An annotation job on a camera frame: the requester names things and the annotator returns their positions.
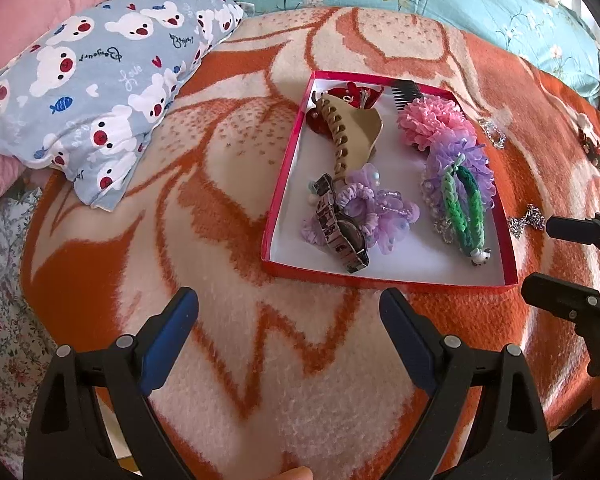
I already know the pink pompom flower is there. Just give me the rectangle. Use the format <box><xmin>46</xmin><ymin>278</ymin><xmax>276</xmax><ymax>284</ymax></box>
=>
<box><xmin>397</xmin><ymin>97</ymin><xmax>473</xmax><ymax>153</ymax></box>

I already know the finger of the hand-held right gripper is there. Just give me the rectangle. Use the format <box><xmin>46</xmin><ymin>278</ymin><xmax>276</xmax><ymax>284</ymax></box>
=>
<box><xmin>521</xmin><ymin>272</ymin><xmax>600</xmax><ymax>322</ymax></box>
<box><xmin>546</xmin><ymin>212</ymin><xmax>600</xmax><ymax>256</ymax></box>

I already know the bear print pillow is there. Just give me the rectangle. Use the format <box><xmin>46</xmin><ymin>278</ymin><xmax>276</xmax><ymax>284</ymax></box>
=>
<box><xmin>0</xmin><ymin>0</ymin><xmax>246</xmax><ymax>211</ymax></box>

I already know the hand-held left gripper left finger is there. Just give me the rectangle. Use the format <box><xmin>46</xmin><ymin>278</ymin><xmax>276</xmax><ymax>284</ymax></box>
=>
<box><xmin>22</xmin><ymin>286</ymin><xmax>201</xmax><ymax>480</ymax></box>

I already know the tan hair claw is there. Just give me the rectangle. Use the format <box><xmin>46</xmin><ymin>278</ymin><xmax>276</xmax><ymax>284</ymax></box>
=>
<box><xmin>314</xmin><ymin>91</ymin><xmax>383</xmax><ymax>183</ymax></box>

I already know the person's left hand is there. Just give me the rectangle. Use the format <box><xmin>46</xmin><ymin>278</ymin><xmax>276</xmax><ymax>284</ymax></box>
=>
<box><xmin>266</xmin><ymin>466</ymin><xmax>315</xmax><ymax>480</ymax></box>

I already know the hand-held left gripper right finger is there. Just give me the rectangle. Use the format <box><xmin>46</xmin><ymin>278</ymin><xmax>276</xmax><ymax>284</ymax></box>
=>
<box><xmin>379</xmin><ymin>287</ymin><xmax>553</xmax><ymax>480</ymax></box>

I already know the white pearl bracelet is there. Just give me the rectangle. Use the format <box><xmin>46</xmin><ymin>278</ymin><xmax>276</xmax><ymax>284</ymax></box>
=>
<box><xmin>420</xmin><ymin>172</ymin><xmax>456</xmax><ymax>246</ymax></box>

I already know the floral bed sheet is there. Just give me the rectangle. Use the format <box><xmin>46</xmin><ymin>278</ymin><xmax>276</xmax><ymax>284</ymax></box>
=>
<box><xmin>0</xmin><ymin>170</ymin><xmax>56</xmax><ymax>441</ymax></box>

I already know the red cardboard box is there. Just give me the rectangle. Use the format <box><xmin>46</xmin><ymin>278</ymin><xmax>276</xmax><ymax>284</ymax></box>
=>
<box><xmin>261</xmin><ymin>71</ymin><xmax>520</xmax><ymax>295</ymax></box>

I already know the black hair comb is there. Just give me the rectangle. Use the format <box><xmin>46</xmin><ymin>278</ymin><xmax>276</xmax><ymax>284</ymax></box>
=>
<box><xmin>391</xmin><ymin>80</ymin><xmax>423</xmax><ymax>111</ymax></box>

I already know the lilac beaded scrunchie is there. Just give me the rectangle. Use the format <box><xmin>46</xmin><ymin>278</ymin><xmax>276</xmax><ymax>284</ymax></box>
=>
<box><xmin>300</xmin><ymin>167</ymin><xmax>421</xmax><ymax>255</ymax></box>

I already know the green braided bracelet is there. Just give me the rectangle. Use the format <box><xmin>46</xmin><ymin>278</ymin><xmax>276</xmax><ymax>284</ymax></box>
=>
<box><xmin>440</xmin><ymin>154</ymin><xmax>492</xmax><ymax>265</ymax></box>

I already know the orange and cream blanket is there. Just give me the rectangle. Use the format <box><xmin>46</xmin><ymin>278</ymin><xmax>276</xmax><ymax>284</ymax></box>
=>
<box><xmin>20</xmin><ymin>6</ymin><xmax>600</xmax><ymax>480</ymax></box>

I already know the purple ruffled scrunchie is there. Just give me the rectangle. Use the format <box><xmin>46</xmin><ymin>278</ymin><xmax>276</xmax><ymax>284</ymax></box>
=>
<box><xmin>422</xmin><ymin>127</ymin><xmax>496</xmax><ymax>211</ymax></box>

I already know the small red beaded hair clip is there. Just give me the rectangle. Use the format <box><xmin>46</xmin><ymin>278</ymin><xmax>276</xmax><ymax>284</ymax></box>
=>
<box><xmin>575</xmin><ymin>112</ymin><xmax>600</xmax><ymax>168</ymax></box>

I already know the red velvet bow hair clip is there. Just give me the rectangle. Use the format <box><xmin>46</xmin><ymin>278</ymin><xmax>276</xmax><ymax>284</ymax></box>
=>
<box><xmin>307</xmin><ymin>80</ymin><xmax>385</xmax><ymax>136</ymax></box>

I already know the printed band wristwatch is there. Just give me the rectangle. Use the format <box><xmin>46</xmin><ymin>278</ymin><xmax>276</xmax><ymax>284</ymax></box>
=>
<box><xmin>312</xmin><ymin>173</ymin><xmax>371</xmax><ymax>275</ymax></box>

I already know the clear crystal ornament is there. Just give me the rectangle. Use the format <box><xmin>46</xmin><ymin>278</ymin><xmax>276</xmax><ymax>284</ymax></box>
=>
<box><xmin>477</xmin><ymin>117</ymin><xmax>508</xmax><ymax>150</ymax></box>

